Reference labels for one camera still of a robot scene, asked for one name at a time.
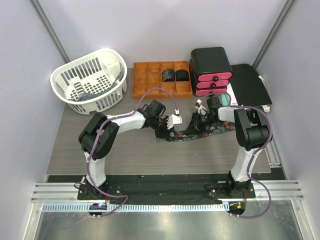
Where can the white teal booklet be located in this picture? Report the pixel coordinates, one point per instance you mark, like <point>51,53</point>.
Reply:
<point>229,97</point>

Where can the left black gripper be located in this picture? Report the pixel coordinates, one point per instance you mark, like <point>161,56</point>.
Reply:
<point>165,133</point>

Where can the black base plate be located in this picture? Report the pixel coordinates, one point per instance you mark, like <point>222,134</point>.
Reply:
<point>166,187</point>

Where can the orange compartment tray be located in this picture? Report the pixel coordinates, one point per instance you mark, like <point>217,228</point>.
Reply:
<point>148,75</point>

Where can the rolled dark patterned tie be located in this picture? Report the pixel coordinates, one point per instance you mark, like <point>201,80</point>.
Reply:
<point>168,75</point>

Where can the rolled black tie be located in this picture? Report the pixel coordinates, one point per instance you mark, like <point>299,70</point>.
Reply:
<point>182,75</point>

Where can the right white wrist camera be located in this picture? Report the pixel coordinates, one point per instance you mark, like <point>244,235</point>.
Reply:
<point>201,110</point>

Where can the aluminium frame rail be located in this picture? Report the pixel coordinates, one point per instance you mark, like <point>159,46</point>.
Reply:
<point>54,192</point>

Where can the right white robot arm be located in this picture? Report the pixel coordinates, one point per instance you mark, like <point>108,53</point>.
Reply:
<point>253,131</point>

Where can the white slotted cable duct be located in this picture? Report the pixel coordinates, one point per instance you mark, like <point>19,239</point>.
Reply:
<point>74,207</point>

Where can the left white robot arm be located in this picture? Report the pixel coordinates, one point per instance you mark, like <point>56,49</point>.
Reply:
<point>98,136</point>

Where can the blue patterned tie in basket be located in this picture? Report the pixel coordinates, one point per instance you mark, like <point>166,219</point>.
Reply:
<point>103,86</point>

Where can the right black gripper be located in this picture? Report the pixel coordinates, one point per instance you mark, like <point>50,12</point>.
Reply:
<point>195,125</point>

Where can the black folder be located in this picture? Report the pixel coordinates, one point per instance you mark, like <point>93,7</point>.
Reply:
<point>248,87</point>

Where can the black pink drawer unit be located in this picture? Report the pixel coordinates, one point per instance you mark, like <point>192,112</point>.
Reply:
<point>210,70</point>

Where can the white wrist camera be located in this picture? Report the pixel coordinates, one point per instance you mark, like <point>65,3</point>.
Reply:
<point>201,110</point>
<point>174,119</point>

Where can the floral navy tie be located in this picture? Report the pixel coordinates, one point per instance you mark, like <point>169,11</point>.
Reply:
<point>214,129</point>

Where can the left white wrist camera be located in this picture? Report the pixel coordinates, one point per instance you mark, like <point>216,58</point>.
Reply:
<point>174,119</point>

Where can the white plastic basket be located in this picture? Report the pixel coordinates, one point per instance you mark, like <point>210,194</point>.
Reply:
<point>75,77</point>

